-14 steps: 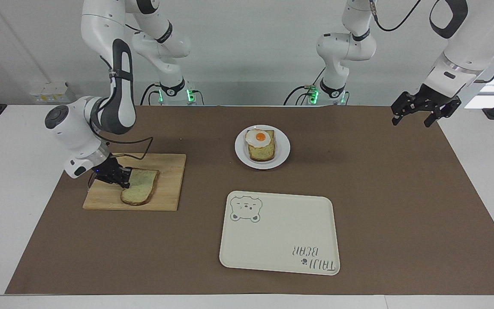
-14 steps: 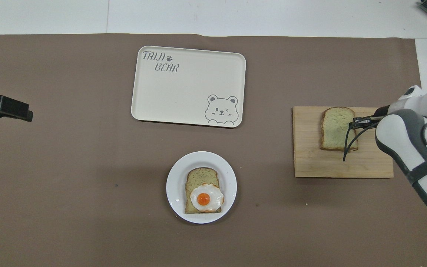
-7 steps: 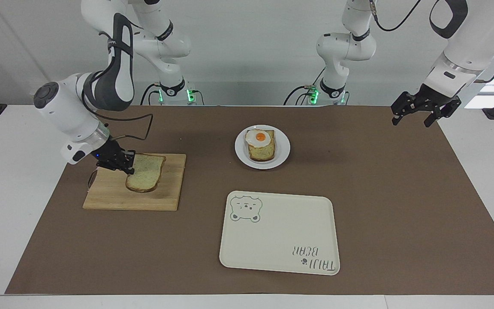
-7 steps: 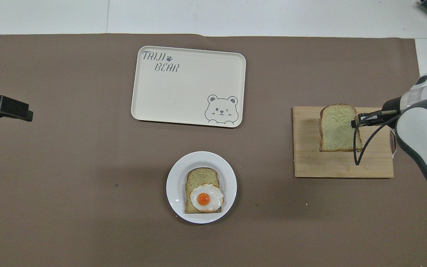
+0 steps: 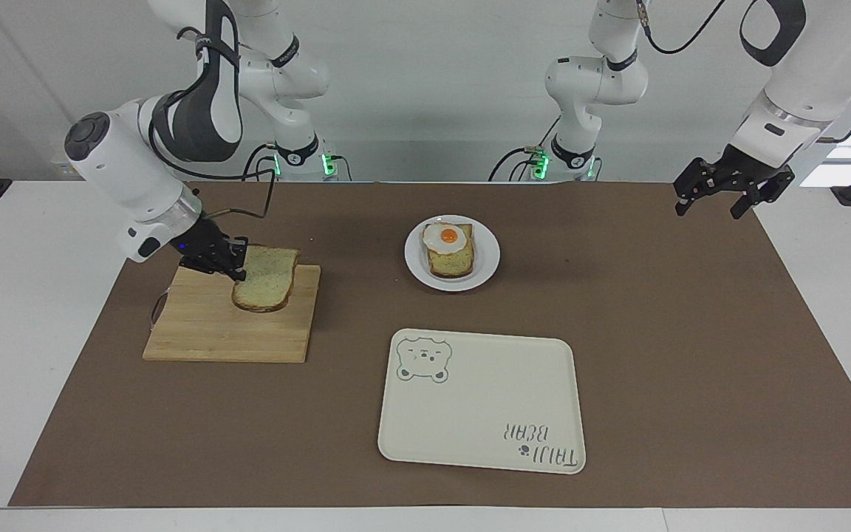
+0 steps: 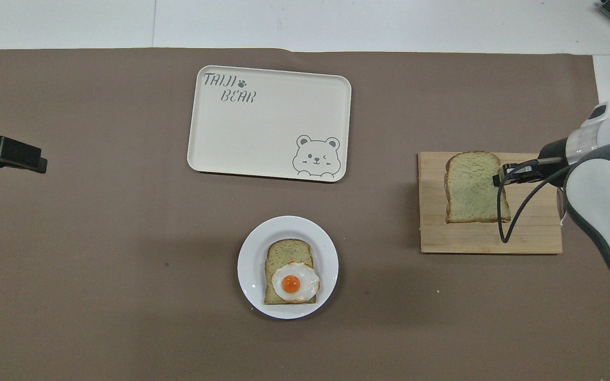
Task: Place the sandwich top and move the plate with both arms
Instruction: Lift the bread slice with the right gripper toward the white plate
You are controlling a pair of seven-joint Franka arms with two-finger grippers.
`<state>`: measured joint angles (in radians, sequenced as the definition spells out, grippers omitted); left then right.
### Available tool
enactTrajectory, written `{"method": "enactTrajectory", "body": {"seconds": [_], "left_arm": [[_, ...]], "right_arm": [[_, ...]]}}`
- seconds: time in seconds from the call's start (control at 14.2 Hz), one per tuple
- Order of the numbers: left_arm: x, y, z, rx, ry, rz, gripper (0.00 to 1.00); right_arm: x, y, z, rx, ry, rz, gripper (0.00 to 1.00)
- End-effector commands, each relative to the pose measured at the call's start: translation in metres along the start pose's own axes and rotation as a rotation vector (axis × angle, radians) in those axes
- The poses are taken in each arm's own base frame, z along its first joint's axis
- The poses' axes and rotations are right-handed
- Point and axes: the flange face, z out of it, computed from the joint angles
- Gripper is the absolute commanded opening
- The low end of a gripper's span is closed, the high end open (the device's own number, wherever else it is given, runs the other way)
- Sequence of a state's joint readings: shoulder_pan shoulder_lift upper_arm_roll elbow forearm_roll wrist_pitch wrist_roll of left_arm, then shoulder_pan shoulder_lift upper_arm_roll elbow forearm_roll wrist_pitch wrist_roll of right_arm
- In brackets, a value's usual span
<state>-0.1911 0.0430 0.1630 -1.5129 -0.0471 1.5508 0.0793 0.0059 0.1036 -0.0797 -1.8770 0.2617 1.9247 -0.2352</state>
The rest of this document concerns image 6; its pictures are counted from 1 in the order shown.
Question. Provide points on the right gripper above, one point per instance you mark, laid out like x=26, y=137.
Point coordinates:
x=554, y=151

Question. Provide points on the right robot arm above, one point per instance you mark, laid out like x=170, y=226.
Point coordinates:
x=601, y=196

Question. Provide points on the white round plate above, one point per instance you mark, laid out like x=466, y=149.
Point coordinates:
x=252, y=280

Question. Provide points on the wooden cutting board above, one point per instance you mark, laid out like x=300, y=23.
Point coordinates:
x=527, y=233

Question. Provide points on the plain bread slice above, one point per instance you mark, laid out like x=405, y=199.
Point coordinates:
x=472, y=190

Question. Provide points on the cream tray with bear print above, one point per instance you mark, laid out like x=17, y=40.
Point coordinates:
x=262, y=132

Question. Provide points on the bread slice under fried egg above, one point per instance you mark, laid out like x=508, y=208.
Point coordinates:
x=286, y=251

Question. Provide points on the fried egg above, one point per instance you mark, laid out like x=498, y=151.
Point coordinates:
x=290, y=284

